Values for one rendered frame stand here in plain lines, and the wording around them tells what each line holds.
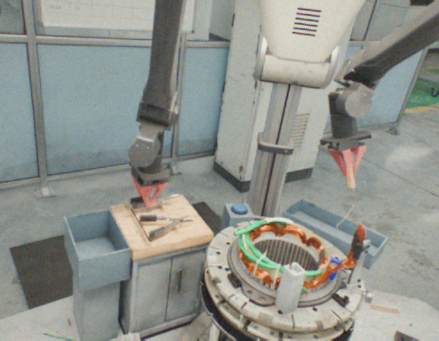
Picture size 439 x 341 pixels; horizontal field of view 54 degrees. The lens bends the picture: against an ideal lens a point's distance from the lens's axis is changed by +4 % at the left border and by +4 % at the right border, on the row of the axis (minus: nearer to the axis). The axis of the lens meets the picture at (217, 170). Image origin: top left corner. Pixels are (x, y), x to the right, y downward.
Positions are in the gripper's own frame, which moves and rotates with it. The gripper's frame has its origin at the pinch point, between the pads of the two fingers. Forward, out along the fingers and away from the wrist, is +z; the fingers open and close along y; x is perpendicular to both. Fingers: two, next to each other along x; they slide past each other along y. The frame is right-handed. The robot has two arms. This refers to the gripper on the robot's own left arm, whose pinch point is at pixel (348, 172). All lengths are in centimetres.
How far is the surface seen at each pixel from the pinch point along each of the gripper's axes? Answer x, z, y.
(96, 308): 8, 19, -65
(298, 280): -25.5, 8.5, -28.4
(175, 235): 4.7, 5.8, -44.1
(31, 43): 192, -64, -79
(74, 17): 191, -75, -52
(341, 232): 9.1, 18.9, 1.3
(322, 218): 13.9, 15.7, -1.3
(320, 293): -20.3, 15.5, -22.1
